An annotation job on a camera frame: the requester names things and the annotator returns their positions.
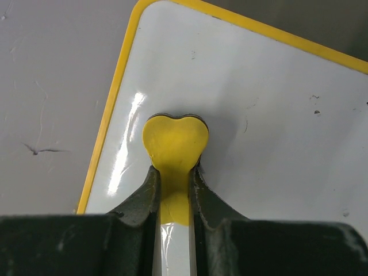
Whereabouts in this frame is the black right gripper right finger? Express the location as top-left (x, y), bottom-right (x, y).
top-left (189, 167), bottom-right (247, 275)

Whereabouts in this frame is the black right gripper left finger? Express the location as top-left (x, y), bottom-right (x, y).
top-left (108, 166), bottom-right (160, 275)

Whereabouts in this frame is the yellow bone-shaped eraser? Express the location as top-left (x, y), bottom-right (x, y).
top-left (142, 113), bottom-right (209, 226)

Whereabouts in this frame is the yellow framed whiteboard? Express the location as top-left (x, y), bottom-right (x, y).
top-left (78, 1), bottom-right (367, 275)

